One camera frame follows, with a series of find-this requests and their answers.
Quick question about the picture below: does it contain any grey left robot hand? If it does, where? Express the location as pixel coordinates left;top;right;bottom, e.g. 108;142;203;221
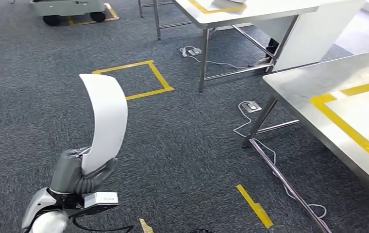
50;147;119;195

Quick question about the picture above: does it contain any white curved car body part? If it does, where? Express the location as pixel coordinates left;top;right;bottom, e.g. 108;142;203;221
79;73;129;176

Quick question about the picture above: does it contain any stainless steel workbench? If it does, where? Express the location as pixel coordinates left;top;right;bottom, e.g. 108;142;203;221
241;48;369;233

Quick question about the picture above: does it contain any small yellow tape scrap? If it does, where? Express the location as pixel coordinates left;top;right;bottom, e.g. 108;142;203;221
138;218;155;233

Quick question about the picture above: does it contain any yellow floor tape square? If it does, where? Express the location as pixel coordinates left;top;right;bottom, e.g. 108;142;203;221
66;2;120;27
91;59;175;101

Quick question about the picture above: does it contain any grey wheeled cart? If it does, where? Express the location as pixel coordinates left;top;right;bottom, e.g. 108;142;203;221
29;0;107;27

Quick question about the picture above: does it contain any yellow floor tape outline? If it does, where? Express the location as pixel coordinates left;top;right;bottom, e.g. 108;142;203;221
235;183;275;229

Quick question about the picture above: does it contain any yellow tape on white table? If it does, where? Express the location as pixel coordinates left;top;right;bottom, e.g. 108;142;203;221
187;0;248;15

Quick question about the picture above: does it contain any white object on table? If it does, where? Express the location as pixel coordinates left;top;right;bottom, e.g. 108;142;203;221
211;0;248;8

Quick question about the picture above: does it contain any black box under table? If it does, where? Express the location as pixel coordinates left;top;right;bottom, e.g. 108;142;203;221
266;37;281;59

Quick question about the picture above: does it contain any white table with steel legs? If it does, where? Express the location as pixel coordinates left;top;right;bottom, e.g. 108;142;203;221
137;0;367;94

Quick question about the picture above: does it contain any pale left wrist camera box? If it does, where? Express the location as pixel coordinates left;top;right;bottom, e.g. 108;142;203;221
84;192;119;209

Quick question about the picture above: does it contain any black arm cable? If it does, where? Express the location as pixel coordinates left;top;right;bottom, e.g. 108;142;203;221
72;216;134;233

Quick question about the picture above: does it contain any white floor cable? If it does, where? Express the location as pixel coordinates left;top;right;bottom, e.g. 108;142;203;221
233;100;328;220
179;45;248;70

